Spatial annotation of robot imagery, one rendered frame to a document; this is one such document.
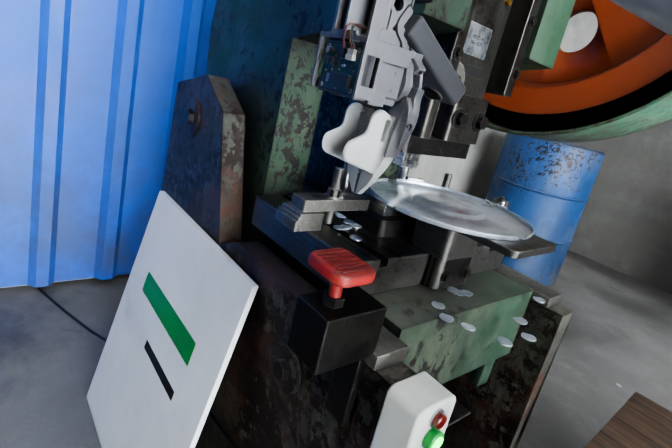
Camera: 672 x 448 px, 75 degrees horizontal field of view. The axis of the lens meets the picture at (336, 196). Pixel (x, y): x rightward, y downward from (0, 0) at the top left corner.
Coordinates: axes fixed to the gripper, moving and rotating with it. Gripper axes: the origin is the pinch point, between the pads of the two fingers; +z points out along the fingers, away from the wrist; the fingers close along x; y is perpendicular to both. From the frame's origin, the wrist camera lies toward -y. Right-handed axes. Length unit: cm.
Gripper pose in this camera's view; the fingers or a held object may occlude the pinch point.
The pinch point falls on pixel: (364, 181)
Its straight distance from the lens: 47.6
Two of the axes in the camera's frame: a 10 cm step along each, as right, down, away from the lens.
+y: -7.7, -0.1, -6.3
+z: -2.3, 9.4, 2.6
